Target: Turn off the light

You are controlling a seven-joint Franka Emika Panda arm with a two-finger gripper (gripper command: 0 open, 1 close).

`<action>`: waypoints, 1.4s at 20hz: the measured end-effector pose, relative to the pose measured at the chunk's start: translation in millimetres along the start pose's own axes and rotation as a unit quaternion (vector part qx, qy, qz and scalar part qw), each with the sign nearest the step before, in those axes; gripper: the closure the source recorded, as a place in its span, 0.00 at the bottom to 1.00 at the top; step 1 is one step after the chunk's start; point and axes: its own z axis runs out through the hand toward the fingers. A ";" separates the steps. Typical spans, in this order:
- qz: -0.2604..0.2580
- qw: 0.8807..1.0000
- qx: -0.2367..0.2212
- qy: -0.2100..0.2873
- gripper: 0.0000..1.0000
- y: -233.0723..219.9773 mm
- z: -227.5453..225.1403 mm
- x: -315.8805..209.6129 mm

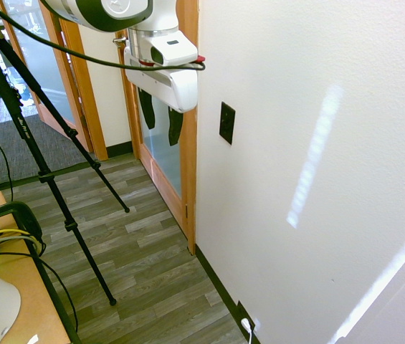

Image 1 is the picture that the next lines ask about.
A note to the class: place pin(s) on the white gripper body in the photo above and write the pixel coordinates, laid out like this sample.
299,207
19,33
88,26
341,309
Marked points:
173,82

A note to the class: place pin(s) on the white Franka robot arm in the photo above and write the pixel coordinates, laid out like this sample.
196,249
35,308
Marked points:
116,10

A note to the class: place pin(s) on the wooden door with glass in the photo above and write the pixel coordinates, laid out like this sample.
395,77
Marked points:
162,157

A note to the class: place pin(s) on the metal door hinge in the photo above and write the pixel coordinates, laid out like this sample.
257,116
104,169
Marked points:
187,211

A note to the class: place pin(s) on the black C-clamp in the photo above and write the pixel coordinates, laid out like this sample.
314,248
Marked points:
23,215

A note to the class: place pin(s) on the dark baseboard strip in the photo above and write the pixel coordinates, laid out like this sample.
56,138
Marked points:
220,283

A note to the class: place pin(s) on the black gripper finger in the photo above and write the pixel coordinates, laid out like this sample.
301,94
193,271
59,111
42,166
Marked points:
175,127
148,107

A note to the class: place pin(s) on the black camera tripod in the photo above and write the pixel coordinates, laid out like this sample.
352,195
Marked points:
30,118

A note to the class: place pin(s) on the wooden framed glass partition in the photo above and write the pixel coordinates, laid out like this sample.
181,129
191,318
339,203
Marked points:
80,89

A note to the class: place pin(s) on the dark light switch plate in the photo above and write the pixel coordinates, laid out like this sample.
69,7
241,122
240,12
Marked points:
227,123

